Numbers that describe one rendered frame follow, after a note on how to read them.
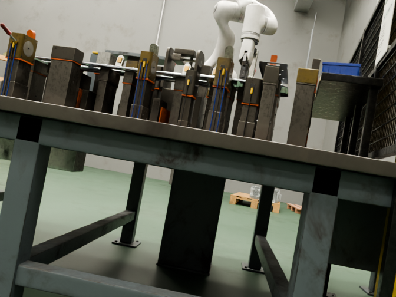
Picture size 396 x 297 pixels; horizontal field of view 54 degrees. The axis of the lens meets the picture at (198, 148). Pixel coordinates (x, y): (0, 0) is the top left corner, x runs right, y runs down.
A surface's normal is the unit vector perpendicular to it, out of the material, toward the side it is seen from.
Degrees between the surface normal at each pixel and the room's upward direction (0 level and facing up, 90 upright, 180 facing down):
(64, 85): 90
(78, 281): 90
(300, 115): 90
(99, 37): 90
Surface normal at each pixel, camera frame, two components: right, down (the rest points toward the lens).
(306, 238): -0.08, -0.05
